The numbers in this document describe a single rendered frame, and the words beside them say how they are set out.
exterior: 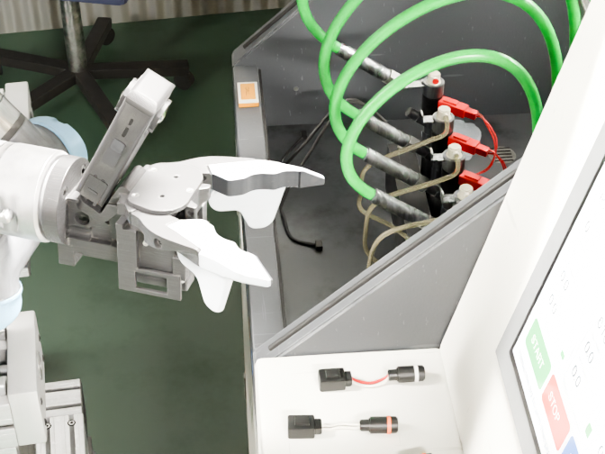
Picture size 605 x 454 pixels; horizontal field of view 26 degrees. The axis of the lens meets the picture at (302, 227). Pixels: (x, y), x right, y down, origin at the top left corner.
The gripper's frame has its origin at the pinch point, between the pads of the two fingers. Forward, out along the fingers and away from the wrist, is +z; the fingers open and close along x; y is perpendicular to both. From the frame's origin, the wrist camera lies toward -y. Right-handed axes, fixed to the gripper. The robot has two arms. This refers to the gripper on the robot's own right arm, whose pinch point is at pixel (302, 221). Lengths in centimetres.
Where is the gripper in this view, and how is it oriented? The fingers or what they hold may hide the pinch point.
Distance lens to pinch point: 99.6
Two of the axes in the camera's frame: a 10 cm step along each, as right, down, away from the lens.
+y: -0.4, 8.4, 5.5
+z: 9.6, 1.8, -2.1
